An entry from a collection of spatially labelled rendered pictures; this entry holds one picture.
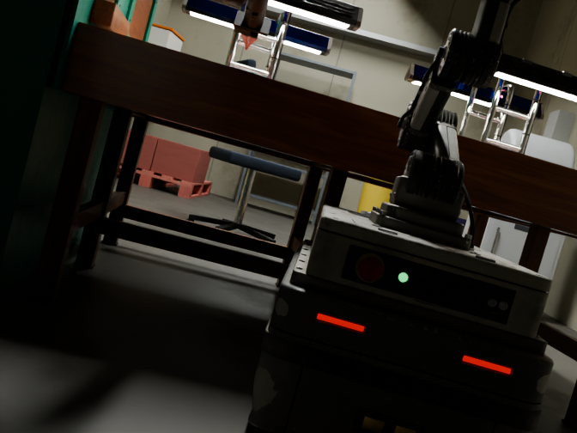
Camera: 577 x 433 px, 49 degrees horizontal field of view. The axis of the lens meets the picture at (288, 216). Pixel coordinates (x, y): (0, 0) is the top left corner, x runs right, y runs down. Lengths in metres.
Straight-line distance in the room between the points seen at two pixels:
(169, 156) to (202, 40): 2.38
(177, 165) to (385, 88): 3.05
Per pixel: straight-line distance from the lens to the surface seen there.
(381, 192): 7.49
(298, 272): 1.15
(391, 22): 8.42
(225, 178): 8.25
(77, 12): 1.82
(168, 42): 6.71
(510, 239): 4.68
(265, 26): 1.91
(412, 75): 2.77
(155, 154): 6.56
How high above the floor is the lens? 0.53
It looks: 4 degrees down
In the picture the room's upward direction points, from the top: 16 degrees clockwise
